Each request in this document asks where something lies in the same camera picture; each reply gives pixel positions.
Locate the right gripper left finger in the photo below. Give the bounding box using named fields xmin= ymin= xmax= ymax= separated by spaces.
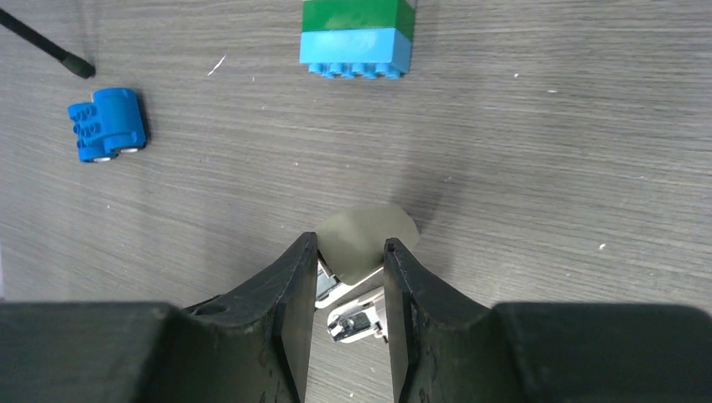
xmin=1 ymin=233 xmax=317 ymax=402

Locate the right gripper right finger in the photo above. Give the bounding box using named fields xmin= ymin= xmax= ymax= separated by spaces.
xmin=384 ymin=238 xmax=711 ymax=402

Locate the beige white stapler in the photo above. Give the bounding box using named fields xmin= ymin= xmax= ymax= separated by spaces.
xmin=315 ymin=204 xmax=420 ymax=310

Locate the white staple remover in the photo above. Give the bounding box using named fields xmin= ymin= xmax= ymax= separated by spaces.
xmin=327 ymin=287 xmax=389 ymax=343

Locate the blue toy car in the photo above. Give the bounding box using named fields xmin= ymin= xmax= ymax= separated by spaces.
xmin=67 ymin=87 xmax=149 ymax=163

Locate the blue green brick stack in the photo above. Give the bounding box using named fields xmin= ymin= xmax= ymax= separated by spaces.
xmin=299 ymin=0 xmax=417 ymax=79

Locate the black music stand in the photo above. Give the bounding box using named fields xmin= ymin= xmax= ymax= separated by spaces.
xmin=1 ymin=9 xmax=96 ymax=79

